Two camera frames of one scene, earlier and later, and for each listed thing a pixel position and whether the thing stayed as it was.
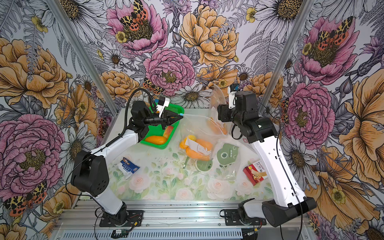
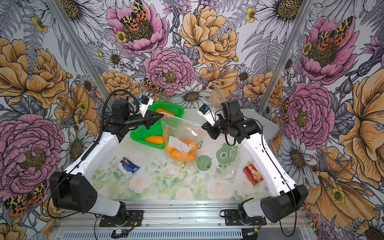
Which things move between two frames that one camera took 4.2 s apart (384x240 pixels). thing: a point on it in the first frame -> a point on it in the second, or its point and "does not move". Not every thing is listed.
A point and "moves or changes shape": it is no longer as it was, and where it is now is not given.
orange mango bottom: [156, 140] does not move
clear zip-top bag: [206, 149] moves or changes shape
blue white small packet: [127, 168] does not move
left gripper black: [169, 113] -> [150, 116]
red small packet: [256, 172] does not move
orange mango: [182, 143] -> [193, 146]
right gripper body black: [227, 114] -> [222, 124]
